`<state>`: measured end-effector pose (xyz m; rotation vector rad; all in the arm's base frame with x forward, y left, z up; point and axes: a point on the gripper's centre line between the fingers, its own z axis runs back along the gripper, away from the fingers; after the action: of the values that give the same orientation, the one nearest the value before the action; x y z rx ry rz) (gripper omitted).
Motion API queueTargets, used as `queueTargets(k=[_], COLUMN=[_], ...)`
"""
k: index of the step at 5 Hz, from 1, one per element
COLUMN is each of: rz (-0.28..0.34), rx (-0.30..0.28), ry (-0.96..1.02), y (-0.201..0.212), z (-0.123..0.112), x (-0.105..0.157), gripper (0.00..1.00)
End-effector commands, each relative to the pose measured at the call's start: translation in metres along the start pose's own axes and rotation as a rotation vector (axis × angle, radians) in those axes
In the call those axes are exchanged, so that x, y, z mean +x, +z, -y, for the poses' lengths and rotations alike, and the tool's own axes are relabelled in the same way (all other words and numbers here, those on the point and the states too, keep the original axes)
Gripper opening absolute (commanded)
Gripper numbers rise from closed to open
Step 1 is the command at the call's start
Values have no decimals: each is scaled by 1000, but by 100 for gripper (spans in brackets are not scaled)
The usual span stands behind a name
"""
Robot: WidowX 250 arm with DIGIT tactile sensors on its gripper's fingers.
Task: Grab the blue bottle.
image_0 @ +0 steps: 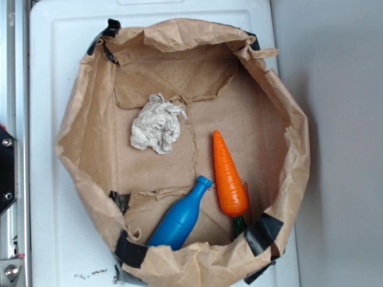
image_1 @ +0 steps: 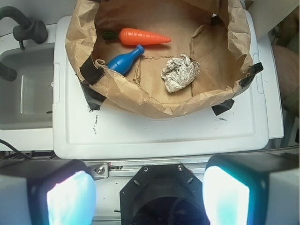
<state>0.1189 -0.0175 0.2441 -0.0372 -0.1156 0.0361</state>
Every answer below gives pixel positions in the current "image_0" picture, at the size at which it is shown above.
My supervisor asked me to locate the blue plastic bottle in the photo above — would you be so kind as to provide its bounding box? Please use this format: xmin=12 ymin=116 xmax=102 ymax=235
xmin=147 ymin=176 xmax=213 ymax=251

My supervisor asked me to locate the crumpled white paper ball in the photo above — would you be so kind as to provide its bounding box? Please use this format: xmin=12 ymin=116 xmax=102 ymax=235
xmin=130 ymin=93 xmax=188 ymax=155

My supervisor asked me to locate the orange toy carrot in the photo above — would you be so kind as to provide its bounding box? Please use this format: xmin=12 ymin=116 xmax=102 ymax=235
xmin=213 ymin=130 xmax=249 ymax=238

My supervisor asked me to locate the brown paper bag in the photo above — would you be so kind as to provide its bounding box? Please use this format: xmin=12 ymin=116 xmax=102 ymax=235
xmin=55 ymin=19 xmax=310 ymax=286

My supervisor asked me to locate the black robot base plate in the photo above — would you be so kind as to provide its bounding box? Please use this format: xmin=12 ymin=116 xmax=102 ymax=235
xmin=0 ymin=124 xmax=17 ymax=216

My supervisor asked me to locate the silver aluminium frame rail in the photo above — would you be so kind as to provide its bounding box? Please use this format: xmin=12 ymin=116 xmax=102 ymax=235
xmin=1 ymin=1 xmax=32 ymax=286

